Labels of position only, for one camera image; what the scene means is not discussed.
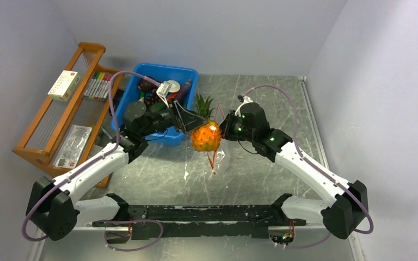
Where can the dark toy grape bunch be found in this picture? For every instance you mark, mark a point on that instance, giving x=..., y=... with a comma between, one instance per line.
x=152, y=98

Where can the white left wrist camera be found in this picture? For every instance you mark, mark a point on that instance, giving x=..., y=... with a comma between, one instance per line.
x=163, y=89

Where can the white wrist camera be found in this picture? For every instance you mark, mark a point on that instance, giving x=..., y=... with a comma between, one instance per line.
x=238, y=110
x=163, y=89

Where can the clear packaged item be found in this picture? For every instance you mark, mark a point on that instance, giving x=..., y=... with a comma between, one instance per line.
x=72, y=147

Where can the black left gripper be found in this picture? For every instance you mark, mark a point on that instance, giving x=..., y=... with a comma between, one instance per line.
x=189, y=120

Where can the dark red toy fruit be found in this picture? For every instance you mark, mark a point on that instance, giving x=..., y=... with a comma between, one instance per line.
x=145, y=85

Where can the green toy pepper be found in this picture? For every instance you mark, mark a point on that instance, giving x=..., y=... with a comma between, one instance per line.
x=157, y=107

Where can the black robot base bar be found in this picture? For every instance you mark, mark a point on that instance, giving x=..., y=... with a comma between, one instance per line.
x=170, y=221

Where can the purple toy eggplant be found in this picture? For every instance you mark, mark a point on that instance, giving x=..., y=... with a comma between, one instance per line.
x=182, y=93

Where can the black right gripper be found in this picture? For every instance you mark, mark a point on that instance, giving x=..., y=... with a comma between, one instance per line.
x=226, y=125

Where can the wooden shelf rack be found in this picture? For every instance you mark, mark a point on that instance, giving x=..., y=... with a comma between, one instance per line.
x=50, y=126

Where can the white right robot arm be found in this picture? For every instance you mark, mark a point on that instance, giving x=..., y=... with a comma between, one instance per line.
x=342, y=205

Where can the orange toy pineapple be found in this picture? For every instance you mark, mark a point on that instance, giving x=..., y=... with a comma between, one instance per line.
x=206, y=138

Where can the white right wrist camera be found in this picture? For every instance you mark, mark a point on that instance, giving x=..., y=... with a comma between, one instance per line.
x=238, y=110

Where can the clear zip top bag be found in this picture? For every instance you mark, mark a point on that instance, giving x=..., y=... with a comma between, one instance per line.
x=220, y=159

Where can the coloured marker set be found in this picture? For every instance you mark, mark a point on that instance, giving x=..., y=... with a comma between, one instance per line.
x=97, y=88

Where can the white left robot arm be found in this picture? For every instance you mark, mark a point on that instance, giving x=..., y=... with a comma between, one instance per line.
x=55, y=206

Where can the white cardboard box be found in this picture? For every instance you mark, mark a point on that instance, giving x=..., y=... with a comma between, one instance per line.
x=64, y=86

